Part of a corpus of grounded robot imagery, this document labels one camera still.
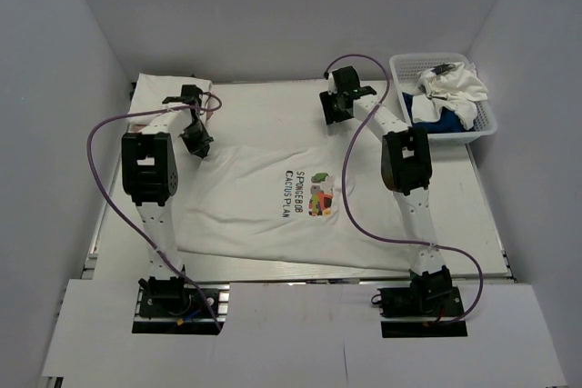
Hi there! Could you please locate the white cartoon print t-shirt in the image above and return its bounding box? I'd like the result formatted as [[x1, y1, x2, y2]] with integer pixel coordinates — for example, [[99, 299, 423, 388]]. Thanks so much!
[[177, 134, 409, 273]]

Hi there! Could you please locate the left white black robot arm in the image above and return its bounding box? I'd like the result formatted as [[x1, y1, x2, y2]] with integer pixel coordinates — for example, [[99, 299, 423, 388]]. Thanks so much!
[[121, 109, 213, 280]]

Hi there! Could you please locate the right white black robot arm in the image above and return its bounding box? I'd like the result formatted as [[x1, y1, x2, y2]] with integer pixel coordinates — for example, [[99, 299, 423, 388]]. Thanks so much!
[[319, 86, 452, 314]]

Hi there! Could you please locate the folded pink t-shirt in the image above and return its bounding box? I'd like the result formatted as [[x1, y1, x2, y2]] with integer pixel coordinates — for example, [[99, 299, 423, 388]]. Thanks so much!
[[129, 92, 222, 132]]

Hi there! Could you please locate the folded white t-shirt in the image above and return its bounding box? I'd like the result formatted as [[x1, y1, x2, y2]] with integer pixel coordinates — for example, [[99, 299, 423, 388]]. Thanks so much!
[[129, 73, 213, 114]]

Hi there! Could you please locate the white plastic laundry basket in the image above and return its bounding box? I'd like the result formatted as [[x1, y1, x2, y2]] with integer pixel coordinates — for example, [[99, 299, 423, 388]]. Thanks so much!
[[389, 53, 497, 144]]

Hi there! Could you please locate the blue t-shirt in basket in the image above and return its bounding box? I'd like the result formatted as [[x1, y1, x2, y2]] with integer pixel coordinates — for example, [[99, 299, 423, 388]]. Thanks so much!
[[403, 93, 475, 134]]

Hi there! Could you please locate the crumpled white t-shirt in basket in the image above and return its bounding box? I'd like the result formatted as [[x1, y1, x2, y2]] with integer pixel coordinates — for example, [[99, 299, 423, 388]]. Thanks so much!
[[412, 62, 488, 129]]

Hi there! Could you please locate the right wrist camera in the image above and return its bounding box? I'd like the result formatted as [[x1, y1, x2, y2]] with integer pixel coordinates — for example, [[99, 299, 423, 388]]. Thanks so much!
[[326, 66, 377, 99]]

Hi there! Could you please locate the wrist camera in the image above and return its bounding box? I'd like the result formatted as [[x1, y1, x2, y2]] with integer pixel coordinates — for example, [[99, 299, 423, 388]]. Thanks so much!
[[326, 66, 377, 99], [163, 85, 204, 106]]

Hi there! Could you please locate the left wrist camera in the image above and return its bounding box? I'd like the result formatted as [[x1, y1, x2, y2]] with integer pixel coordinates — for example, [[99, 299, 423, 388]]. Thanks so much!
[[163, 85, 204, 106]]

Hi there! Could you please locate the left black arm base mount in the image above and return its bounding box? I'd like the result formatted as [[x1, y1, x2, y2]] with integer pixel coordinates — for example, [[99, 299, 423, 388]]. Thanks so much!
[[132, 277, 229, 336]]

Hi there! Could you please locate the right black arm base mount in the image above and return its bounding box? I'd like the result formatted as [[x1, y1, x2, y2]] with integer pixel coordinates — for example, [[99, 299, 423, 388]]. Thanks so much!
[[370, 267, 468, 339]]

